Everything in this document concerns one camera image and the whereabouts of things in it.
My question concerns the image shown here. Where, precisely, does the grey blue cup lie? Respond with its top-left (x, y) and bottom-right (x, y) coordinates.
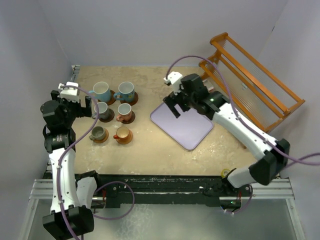
top-left (92, 102), bottom-right (110, 120)

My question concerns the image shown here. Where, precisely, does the large light blue cup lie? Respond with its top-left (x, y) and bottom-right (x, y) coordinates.
top-left (89, 81), bottom-right (111, 102)

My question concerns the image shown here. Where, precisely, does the dark walnut coaster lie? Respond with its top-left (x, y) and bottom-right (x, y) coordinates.
top-left (99, 109), bottom-right (115, 123)
top-left (116, 111), bottom-right (136, 124)

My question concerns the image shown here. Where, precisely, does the grey green cup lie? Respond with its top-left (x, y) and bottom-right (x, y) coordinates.
top-left (89, 126), bottom-right (107, 141)

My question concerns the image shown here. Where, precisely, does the reddish wooden coaster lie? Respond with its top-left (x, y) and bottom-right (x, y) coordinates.
top-left (120, 92), bottom-right (139, 106)
top-left (106, 90), bottom-right (116, 106)

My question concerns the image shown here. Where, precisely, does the light orange wooden coaster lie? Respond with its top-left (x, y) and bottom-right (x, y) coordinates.
top-left (93, 128), bottom-right (109, 144)
top-left (115, 129), bottom-right (133, 145)

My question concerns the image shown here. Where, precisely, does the pink red cup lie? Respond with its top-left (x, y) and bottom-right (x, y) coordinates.
top-left (116, 103), bottom-right (132, 122)

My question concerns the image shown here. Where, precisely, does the orange copper cup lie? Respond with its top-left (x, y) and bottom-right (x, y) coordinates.
top-left (113, 126), bottom-right (130, 141)

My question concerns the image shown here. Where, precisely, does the blue cup with pattern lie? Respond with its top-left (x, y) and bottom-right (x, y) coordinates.
top-left (113, 81), bottom-right (135, 103)

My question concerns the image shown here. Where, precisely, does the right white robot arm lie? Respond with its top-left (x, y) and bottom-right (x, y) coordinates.
top-left (163, 71), bottom-right (290, 196)

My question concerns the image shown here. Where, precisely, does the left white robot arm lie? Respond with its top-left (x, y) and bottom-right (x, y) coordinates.
top-left (40, 86), bottom-right (103, 240)

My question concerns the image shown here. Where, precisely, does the lilac serving tray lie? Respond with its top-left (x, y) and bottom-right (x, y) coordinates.
top-left (150, 103), bottom-right (214, 151)

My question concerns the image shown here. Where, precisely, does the orange wooden rack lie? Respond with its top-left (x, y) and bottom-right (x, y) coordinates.
top-left (199, 32), bottom-right (305, 133)

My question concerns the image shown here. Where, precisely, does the yellow tape roll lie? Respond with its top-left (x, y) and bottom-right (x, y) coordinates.
top-left (220, 168), bottom-right (230, 178)

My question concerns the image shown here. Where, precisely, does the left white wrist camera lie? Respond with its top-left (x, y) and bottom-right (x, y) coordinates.
top-left (58, 81), bottom-right (80, 103)

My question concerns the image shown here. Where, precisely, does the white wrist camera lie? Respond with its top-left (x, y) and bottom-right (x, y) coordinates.
top-left (58, 81), bottom-right (80, 103)
top-left (163, 71), bottom-right (183, 95)

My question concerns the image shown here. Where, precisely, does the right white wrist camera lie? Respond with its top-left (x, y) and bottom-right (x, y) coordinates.
top-left (163, 71), bottom-right (183, 95)

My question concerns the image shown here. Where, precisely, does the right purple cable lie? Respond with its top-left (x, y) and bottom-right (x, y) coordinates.
top-left (166, 55), bottom-right (320, 216)

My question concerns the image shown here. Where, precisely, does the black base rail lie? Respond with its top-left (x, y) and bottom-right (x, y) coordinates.
top-left (75, 171), bottom-right (253, 210)

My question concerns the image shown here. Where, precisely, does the aluminium frame profile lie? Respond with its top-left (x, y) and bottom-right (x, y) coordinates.
top-left (29, 179), bottom-right (295, 200)

